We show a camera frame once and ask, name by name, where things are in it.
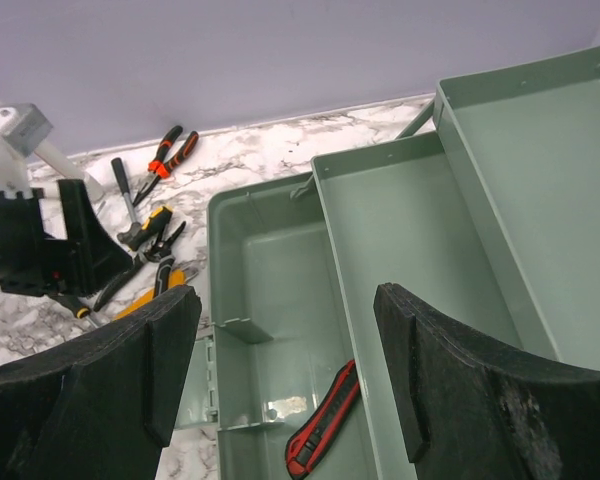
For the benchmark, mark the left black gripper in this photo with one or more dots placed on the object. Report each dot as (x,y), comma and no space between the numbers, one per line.
(35,263)

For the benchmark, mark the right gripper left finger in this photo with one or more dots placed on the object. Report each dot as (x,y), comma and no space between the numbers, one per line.
(103,405)

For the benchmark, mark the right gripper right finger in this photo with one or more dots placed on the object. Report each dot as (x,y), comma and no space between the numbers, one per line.
(473,407)

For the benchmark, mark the red black utility knife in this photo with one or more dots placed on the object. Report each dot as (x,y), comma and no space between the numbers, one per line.
(306,448)

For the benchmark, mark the yellow black screwdriver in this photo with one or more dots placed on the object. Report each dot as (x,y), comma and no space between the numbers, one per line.
(77,308)

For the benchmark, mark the white pvc pipe assembly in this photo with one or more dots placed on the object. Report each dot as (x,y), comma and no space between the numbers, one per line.
(53,157)

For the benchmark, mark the yellow black pliers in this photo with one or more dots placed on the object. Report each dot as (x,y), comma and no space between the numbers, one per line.
(158,219)

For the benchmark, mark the orange black long-nose pliers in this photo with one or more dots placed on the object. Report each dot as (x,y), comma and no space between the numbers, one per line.
(162,165)

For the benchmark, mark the yellow handle tool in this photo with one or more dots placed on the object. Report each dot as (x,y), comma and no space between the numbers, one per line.
(177,277)

